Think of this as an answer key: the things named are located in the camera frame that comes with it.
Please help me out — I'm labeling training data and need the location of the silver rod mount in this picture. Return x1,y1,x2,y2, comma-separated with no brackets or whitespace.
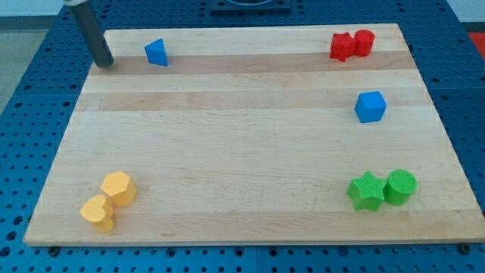
63,0,90,7

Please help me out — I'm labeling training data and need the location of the yellow heart block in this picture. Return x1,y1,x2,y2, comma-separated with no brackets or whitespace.
80,195,114,233

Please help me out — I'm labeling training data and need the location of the blue triangle block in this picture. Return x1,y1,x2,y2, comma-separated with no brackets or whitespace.
144,39,169,67

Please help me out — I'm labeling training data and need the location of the green cylinder block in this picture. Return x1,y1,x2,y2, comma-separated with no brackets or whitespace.
383,169,418,206

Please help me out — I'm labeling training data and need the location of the blue cube block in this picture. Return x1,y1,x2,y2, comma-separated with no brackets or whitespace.
355,91,387,123

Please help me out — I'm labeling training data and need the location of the red star block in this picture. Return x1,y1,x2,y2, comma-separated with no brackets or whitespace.
330,32,355,62

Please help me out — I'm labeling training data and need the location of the red cylinder block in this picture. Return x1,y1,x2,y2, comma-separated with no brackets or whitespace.
354,30,375,57

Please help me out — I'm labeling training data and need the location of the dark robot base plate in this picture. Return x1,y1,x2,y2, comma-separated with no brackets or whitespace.
209,0,292,13

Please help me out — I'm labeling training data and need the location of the green star block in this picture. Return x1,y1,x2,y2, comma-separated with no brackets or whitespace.
346,171,386,212

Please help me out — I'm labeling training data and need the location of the yellow hexagon block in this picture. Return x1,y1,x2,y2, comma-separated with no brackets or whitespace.
101,171,137,207

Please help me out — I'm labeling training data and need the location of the light wooden board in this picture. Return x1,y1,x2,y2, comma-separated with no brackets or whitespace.
24,24,484,246

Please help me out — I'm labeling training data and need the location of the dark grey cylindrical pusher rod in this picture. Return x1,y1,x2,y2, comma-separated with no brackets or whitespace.
69,3,114,68

